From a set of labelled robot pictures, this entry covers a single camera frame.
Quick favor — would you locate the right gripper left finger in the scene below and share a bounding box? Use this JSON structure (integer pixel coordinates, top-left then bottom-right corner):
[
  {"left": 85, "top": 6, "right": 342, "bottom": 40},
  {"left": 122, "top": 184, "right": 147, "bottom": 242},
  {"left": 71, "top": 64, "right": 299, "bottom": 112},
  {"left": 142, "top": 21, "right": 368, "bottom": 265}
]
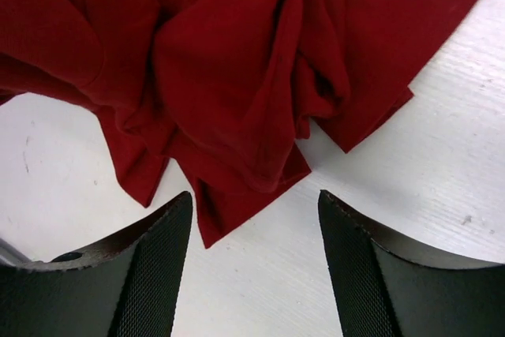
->
[{"left": 1, "top": 192, "right": 193, "bottom": 337}]

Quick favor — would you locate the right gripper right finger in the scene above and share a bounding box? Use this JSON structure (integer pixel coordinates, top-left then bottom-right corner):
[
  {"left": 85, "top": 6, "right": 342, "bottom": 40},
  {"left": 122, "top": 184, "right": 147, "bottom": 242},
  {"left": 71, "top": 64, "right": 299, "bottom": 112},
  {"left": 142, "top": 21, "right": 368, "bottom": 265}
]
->
[{"left": 318, "top": 190, "right": 504, "bottom": 336}]

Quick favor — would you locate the red t shirt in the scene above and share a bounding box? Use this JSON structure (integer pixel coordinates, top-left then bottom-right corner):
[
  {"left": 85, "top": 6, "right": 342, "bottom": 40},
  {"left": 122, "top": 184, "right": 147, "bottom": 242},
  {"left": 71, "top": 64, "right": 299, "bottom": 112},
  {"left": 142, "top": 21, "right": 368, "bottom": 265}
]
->
[{"left": 1, "top": 0, "right": 477, "bottom": 246}]

